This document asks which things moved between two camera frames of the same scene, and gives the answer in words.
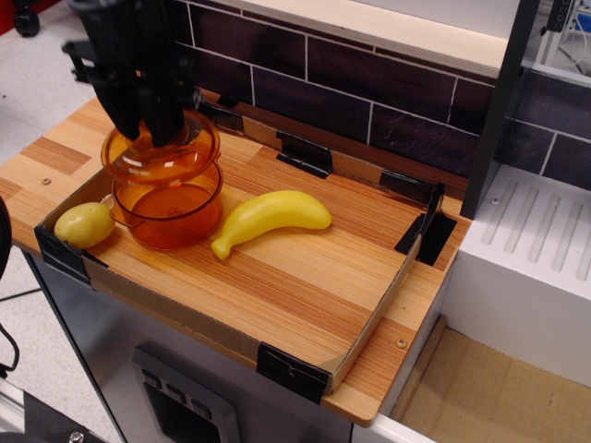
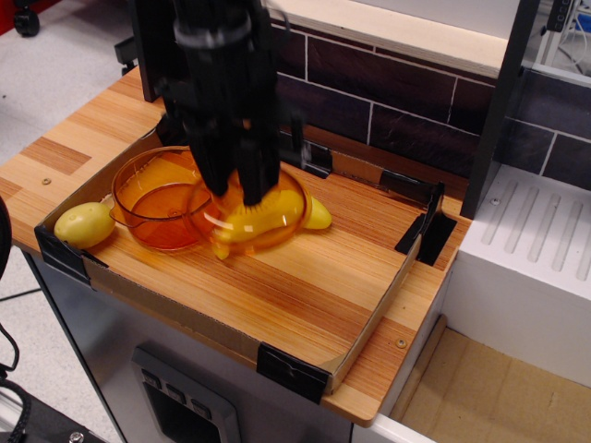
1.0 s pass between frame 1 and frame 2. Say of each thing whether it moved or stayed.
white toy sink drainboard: stayed
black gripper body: moved
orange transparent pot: stayed
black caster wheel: stayed
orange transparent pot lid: moved
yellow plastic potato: stayed
